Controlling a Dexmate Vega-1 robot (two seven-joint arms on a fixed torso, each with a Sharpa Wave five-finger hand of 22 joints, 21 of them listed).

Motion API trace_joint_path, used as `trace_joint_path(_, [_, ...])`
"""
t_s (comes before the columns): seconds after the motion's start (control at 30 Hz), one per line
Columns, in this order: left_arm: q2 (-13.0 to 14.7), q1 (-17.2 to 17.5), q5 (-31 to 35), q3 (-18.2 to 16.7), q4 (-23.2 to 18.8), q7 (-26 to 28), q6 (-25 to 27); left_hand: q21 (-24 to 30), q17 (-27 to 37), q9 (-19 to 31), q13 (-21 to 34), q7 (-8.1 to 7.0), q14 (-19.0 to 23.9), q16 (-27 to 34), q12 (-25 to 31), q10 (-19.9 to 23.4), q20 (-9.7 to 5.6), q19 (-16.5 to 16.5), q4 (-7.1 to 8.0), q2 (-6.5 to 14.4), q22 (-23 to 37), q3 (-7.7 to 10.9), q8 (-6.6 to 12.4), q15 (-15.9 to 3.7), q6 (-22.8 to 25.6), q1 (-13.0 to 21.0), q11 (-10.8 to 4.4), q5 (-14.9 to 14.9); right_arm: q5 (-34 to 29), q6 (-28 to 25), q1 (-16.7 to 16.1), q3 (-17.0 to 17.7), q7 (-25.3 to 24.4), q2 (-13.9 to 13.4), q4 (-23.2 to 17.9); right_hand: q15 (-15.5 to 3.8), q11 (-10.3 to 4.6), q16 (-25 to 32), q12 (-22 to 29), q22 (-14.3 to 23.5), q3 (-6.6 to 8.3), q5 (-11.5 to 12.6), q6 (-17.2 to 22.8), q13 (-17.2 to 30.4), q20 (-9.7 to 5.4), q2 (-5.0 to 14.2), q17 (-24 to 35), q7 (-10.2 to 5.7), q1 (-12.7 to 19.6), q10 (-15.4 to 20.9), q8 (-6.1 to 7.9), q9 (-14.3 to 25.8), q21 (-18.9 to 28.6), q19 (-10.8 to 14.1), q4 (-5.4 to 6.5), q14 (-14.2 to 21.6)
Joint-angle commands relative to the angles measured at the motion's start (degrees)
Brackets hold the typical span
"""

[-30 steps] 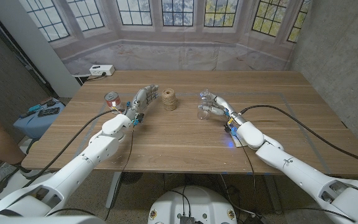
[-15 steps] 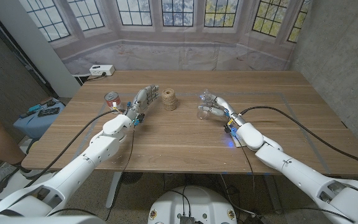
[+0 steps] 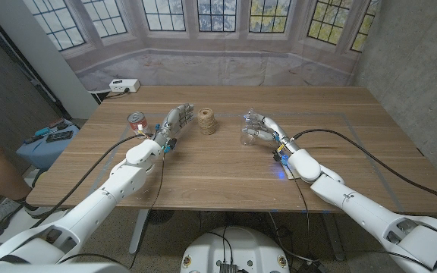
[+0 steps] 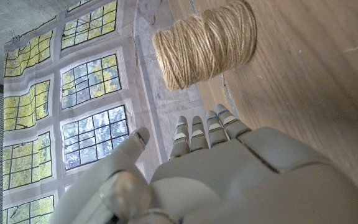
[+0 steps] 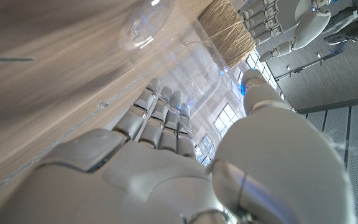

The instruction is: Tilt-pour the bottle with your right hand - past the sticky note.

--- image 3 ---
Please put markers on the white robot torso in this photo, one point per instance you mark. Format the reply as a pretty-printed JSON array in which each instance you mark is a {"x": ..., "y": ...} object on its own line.
[{"x": 235, "y": 248}]

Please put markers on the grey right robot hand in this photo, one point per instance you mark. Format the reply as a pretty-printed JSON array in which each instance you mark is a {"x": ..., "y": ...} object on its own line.
[{"x": 271, "y": 130}]

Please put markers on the white wall panel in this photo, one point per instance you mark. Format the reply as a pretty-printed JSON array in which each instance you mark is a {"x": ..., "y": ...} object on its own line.
[{"x": 48, "y": 60}]

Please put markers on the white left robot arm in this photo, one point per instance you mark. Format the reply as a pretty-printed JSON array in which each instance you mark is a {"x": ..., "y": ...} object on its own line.
[{"x": 97, "y": 206}]

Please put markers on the printed bay window backdrop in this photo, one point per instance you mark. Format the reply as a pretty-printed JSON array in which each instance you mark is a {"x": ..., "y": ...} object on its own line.
[{"x": 218, "y": 64}]

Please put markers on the tin can red label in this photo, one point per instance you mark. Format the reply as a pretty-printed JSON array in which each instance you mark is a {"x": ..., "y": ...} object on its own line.
[{"x": 138, "y": 122}]

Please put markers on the white power strip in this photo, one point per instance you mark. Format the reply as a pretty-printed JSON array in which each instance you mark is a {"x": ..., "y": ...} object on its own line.
[{"x": 123, "y": 85}]

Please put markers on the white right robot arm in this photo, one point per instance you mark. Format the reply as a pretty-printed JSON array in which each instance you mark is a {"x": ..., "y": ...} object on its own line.
[{"x": 362, "y": 210}]

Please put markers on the jute twine spool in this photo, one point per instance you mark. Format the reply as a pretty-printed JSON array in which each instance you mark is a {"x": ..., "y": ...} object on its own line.
[{"x": 207, "y": 122}]

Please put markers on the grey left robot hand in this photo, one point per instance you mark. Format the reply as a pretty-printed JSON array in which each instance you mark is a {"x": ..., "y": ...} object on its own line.
[{"x": 175, "y": 123}]

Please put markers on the grey table leg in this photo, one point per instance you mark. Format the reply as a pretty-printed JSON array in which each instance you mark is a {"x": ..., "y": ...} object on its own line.
[
  {"x": 139, "y": 231},
  {"x": 333, "y": 237}
]

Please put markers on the blue stool with tools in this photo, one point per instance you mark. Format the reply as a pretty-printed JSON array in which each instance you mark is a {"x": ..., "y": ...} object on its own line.
[{"x": 40, "y": 151}]

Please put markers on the yellow sticky note pad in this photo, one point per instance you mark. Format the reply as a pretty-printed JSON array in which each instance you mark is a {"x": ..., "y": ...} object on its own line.
[{"x": 292, "y": 174}]

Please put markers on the black flat device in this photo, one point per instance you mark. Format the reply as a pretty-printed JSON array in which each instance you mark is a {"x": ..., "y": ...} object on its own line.
[{"x": 59, "y": 136}]

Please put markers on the black round fan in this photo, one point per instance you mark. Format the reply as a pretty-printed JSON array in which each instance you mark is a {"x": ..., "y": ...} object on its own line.
[{"x": 161, "y": 216}]

